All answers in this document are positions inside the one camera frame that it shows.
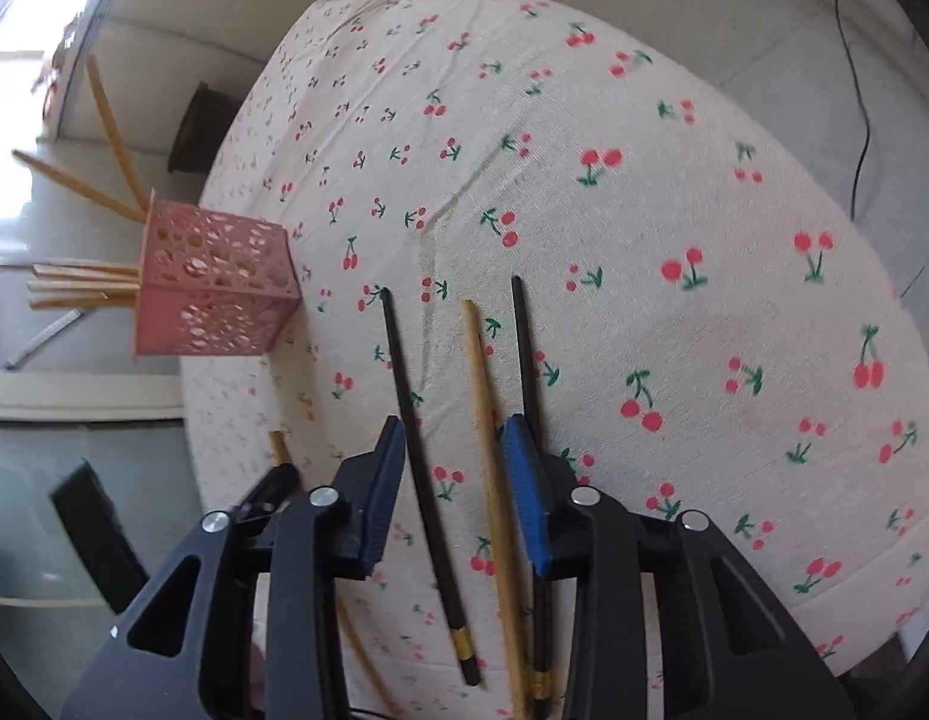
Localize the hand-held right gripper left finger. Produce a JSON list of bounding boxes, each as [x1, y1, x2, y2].
[[59, 415, 409, 720]]

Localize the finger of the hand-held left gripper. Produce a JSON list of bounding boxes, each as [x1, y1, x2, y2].
[[48, 456, 149, 613], [232, 463, 302, 526]]

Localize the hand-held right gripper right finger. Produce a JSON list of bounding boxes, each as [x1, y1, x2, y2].
[[501, 412, 859, 720]]

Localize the single light wooden chopstick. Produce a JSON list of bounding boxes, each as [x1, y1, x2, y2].
[[267, 430, 398, 720], [461, 298, 531, 720]]

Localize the black chopstick with gold band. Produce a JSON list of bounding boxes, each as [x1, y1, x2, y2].
[[510, 274, 555, 720], [378, 285, 485, 688]]

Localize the pink perforated utensil holder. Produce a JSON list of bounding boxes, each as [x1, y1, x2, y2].
[[133, 195, 299, 357]]

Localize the bunch of wooden chopsticks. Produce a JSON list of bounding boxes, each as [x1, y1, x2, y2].
[[10, 52, 152, 312]]

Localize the white pen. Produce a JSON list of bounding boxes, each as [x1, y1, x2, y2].
[[1, 310, 85, 372]]

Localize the cherry print tablecloth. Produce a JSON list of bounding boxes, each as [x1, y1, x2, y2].
[[179, 0, 927, 720]]

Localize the brown trash bin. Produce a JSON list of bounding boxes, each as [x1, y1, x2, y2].
[[166, 81, 237, 175]]

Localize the white kitchen base cabinets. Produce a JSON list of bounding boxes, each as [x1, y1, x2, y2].
[[52, 0, 435, 158]]

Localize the black cable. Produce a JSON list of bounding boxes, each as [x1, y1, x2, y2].
[[833, 0, 874, 223]]

